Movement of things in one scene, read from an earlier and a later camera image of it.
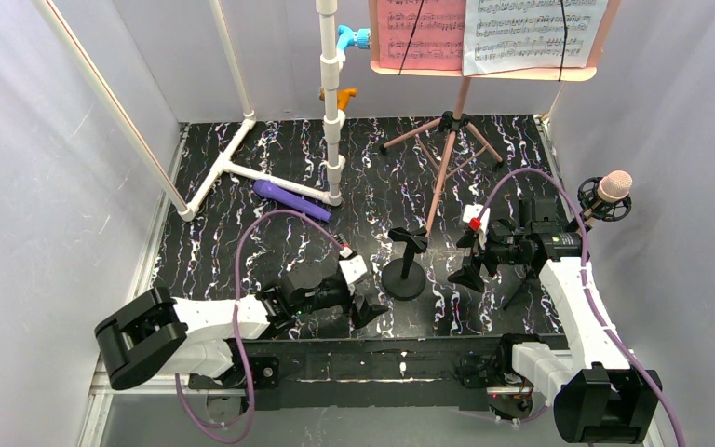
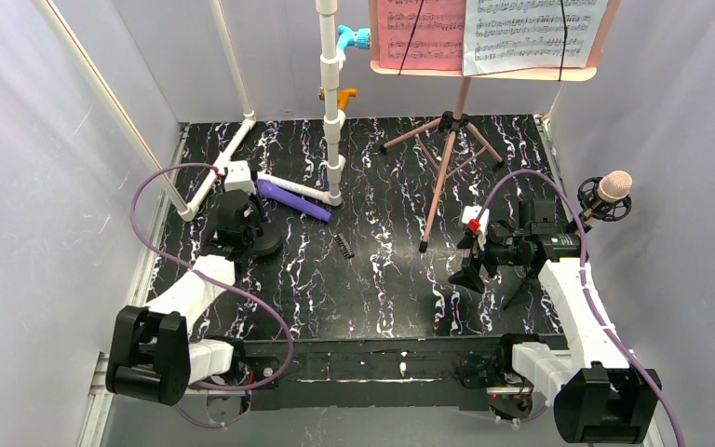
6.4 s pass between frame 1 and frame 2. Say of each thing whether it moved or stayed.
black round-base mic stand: moved
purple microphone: stayed
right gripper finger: stayed
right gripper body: stayed
